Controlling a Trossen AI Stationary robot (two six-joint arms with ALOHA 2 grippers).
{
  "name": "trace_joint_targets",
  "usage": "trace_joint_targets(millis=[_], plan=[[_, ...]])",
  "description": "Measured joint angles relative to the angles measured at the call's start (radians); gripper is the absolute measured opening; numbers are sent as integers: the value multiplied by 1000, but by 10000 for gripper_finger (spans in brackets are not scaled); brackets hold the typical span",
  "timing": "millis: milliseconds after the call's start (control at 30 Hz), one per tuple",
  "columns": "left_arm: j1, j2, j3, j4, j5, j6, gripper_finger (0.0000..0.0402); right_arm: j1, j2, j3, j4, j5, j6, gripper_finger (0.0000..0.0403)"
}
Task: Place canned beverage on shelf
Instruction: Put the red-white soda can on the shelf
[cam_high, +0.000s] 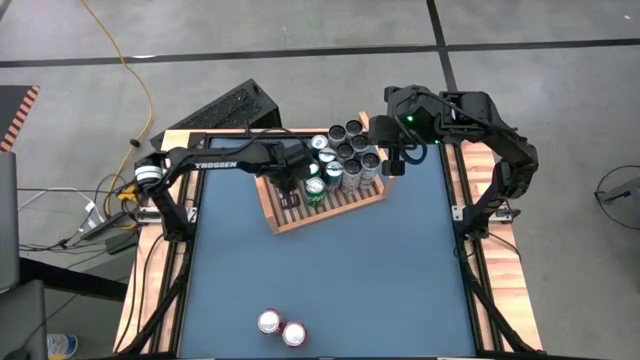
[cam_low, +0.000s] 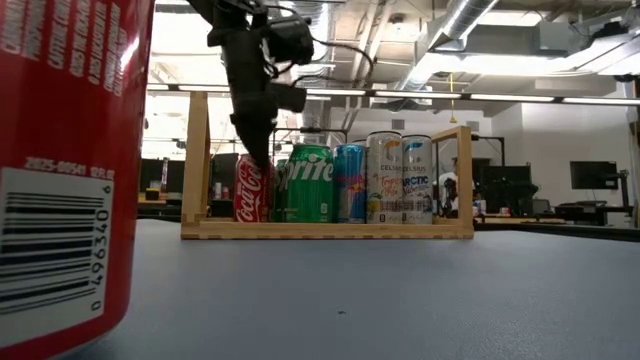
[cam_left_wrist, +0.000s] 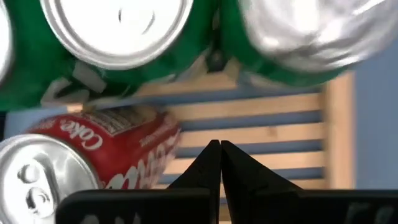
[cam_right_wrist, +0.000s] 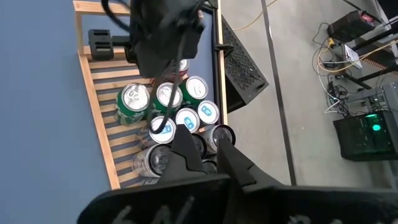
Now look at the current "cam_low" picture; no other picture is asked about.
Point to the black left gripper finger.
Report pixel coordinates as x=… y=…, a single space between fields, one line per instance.
x=257 y=140
x=291 y=99

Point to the red Coca-Cola can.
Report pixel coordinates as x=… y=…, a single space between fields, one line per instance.
x=250 y=200
x=60 y=100

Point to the blue silver Red Bull can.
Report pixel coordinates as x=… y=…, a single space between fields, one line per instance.
x=350 y=185

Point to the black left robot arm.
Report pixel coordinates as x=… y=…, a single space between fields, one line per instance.
x=225 y=6

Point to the wooden slatted shelf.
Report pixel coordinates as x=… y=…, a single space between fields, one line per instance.
x=325 y=231

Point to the black equipment box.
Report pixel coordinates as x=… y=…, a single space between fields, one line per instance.
x=155 y=175

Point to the long ceiling light bar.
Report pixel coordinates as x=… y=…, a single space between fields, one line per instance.
x=415 y=94

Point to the person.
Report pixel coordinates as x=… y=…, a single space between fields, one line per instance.
x=446 y=182

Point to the black computer monitor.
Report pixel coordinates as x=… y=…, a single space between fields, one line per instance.
x=592 y=175

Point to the dark office desk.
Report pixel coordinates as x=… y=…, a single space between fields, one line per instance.
x=590 y=210

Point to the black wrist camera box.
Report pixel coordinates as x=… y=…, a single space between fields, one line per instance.
x=292 y=40

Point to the silver ventilation duct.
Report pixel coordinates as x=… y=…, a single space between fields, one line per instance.
x=465 y=20

